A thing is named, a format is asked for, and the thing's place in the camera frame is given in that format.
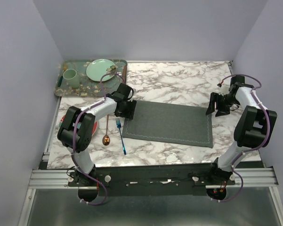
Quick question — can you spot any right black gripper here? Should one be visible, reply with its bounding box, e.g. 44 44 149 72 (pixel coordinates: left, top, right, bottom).
205 92 239 118

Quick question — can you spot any dark grey cloth napkin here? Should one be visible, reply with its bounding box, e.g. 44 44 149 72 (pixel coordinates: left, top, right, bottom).
122 100 213 148

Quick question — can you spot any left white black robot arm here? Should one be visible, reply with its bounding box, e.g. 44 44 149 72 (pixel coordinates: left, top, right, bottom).
57 83 137 186

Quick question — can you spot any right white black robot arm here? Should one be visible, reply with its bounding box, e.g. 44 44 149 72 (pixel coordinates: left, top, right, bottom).
206 74 277 185

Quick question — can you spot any blue metal fork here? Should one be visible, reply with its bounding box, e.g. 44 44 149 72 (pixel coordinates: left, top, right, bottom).
115 118 127 155

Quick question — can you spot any brown wooden chopstick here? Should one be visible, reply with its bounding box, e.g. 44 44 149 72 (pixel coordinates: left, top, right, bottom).
122 65 127 84

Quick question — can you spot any red blue floral plate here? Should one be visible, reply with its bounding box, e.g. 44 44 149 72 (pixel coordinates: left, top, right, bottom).
59 115 98 136

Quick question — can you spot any copper spoon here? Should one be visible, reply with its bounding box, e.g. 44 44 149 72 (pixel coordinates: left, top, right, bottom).
102 115 110 146

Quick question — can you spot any mint green plate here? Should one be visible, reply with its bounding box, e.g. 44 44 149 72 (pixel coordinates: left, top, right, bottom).
86 59 117 82

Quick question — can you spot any green floral tray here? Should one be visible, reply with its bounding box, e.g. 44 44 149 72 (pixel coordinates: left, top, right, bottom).
54 59 128 97

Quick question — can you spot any mint green cup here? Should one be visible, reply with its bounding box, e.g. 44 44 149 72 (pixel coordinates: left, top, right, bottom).
63 69 80 88

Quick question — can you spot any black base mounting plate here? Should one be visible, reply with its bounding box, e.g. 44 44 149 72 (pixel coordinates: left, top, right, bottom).
68 163 235 196

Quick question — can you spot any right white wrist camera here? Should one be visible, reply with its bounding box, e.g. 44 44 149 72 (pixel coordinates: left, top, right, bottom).
218 83 230 96

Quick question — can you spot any green handled utensil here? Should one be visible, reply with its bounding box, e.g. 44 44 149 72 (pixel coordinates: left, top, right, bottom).
57 76 64 87

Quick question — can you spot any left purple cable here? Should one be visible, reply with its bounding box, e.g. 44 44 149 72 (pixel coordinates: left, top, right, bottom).
70 73 135 206

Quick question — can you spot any aluminium frame rail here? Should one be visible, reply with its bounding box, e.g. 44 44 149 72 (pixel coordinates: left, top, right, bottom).
28 168 278 189

